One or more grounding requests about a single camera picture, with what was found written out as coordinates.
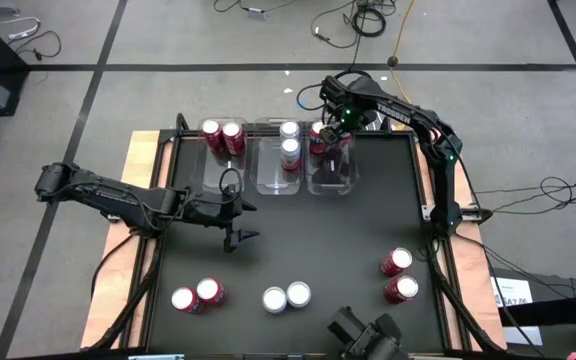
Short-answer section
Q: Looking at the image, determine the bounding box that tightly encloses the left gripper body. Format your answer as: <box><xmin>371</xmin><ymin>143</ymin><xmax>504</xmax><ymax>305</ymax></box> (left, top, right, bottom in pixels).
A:
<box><xmin>187</xmin><ymin>197</ymin><xmax>247</xmax><ymax>230</ymax></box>

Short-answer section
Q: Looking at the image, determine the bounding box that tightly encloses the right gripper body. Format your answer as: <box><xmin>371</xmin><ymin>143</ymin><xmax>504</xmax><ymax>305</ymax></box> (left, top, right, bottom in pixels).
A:
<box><xmin>319</xmin><ymin>74</ymin><xmax>379</xmax><ymax>132</ymax></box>

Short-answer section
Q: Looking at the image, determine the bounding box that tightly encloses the dark red soda can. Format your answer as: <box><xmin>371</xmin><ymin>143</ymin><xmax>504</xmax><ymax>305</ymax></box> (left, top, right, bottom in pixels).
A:
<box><xmin>221</xmin><ymin>120</ymin><xmax>247</xmax><ymax>157</ymax></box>
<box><xmin>200</xmin><ymin>118</ymin><xmax>225</xmax><ymax>154</ymax></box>

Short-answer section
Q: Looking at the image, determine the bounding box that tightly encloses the clear plastic bin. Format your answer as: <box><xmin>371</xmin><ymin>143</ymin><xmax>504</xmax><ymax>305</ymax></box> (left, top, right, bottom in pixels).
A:
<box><xmin>252</xmin><ymin>117</ymin><xmax>305</xmax><ymax>197</ymax></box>
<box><xmin>196</xmin><ymin>117</ymin><xmax>249</xmax><ymax>196</ymax></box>
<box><xmin>306</xmin><ymin>118</ymin><xmax>360</xmax><ymax>197</ymax></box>

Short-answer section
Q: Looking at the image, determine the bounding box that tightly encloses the white cable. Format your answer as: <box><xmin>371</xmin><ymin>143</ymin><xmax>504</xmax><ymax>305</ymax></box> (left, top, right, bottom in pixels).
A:
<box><xmin>0</xmin><ymin>16</ymin><xmax>42</xmax><ymax>41</ymax></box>

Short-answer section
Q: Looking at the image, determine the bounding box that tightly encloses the black coiled cable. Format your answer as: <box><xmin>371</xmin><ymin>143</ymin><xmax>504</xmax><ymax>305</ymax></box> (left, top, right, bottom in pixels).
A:
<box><xmin>350</xmin><ymin>5</ymin><xmax>387</xmax><ymax>39</ymax></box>

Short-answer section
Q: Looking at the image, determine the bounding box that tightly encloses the black table frame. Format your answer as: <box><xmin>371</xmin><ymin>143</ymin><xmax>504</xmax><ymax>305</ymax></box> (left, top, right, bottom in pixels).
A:
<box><xmin>135</xmin><ymin>112</ymin><xmax>464</xmax><ymax>357</ymax></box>

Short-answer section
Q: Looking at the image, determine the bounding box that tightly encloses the long black cable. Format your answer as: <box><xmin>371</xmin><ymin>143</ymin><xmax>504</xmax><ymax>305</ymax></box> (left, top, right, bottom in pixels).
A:
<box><xmin>460</xmin><ymin>207</ymin><xmax>576</xmax><ymax>266</ymax></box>

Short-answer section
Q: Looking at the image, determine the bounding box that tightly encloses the white paper sign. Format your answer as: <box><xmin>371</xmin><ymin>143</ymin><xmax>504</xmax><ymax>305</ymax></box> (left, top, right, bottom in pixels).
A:
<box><xmin>489</xmin><ymin>276</ymin><xmax>545</xmax><ymax>347</ymax></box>

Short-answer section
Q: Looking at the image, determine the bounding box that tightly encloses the orange cable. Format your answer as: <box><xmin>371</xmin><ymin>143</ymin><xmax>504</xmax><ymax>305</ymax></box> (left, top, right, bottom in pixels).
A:
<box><xmin>389</xmin><ymin>0</ymin><xmax>417</xmax><ymax>104</ymax></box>

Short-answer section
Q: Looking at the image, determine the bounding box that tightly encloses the silver mounting bracket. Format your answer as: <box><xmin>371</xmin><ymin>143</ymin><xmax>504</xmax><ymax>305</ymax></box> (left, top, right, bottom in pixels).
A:
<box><xmin>420</xmin><ymin>203</ymin><xmax>444</xmax><ymax>222</ymax></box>
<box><xmin>101</xmin><ymin>209</ymin><xmax>130</xmax><ymax>224</ymax></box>

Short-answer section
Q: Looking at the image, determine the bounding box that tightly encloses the black bar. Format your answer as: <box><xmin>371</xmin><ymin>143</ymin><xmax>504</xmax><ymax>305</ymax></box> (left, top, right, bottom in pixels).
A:
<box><xmin>496</xmin><ymin>291</ymin><xmax>576</xmax><ymax>329</ymax></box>

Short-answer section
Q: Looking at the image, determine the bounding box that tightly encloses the black cable with plug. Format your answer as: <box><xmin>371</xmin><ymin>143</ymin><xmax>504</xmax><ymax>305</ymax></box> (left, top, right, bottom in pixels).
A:
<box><xmin>310</xmin><ymin>10</ymin><xmax>360</xmax><ymax>50</ymax></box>
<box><xmin>7</xmin><ymin>30</ymin><xmax>63</xmax><ymax>64</ymax></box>

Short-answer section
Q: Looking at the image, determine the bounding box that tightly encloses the black looped cable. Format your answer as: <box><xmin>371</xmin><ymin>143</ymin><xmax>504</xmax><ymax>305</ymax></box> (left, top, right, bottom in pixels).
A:
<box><xmin>537</xmin><ymin>175</ymin><xmax>576</xmax><ymax>212</ymax></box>

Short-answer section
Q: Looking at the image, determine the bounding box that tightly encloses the dark grey box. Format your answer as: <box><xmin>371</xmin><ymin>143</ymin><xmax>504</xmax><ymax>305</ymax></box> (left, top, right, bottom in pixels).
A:
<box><xmin>490</xmin><ymin>267</ymin><xmax>576</xmax><ymax>360</ymax></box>

